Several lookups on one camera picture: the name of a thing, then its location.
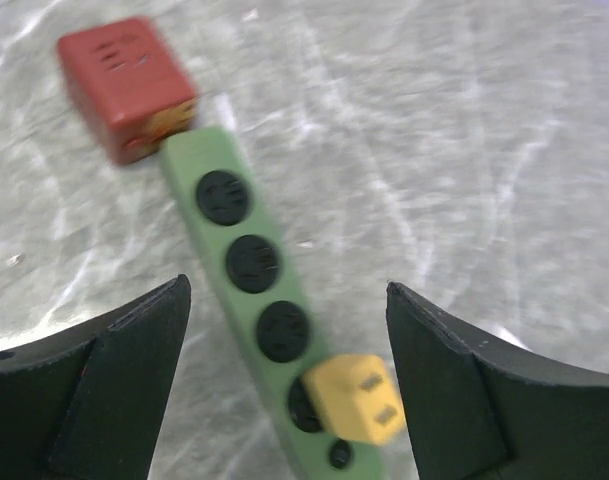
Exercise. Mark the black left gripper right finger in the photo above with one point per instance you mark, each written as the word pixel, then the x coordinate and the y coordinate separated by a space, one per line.
pixel 478 407

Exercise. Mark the yellow plug adapter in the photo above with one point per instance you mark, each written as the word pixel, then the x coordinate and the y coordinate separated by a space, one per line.
pixel 355 398

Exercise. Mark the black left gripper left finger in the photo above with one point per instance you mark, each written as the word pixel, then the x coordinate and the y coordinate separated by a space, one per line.
pixel 88 402

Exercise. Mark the green power strip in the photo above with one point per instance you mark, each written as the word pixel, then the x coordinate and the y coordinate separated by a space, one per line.
pixel 256 284

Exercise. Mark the red plug adapter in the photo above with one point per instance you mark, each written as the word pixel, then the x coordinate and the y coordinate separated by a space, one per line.
pixel 127 85

